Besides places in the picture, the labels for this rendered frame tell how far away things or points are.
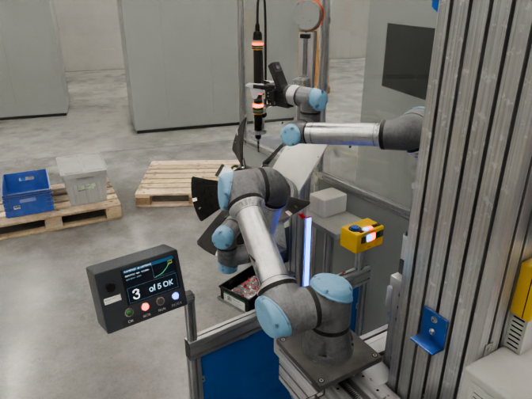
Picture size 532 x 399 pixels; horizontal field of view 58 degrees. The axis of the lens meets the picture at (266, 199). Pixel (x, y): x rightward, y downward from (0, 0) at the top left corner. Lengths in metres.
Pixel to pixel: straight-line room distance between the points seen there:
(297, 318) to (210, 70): 6.44
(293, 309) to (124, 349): 2.01
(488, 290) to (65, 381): 2.44
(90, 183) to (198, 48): 3.36
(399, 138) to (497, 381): 0.74
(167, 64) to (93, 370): 5.16
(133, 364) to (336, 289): 1.93
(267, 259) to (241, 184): 0.26
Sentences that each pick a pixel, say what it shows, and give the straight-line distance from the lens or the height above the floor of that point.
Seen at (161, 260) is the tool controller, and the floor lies 1.24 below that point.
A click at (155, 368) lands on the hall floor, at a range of 3.00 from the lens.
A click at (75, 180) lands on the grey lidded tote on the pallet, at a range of 4.70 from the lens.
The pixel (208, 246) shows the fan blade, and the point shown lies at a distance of 2.17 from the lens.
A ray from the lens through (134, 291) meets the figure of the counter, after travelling 1.52.
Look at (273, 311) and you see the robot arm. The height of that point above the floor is 1.25.
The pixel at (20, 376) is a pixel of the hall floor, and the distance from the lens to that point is 3.20.
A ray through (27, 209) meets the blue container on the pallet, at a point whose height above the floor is 0.20.
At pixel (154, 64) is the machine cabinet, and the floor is 1.00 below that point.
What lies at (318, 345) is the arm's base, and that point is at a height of 1.09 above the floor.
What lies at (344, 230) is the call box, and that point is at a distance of 2.07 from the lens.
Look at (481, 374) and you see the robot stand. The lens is 1.21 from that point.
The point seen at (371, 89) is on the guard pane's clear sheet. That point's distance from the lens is 2.52.
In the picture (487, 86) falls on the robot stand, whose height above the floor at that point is 1.83.
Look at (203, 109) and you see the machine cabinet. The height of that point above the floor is 0.30.
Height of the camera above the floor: 2.00
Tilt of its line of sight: 24 degrees down
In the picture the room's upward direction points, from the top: straight up
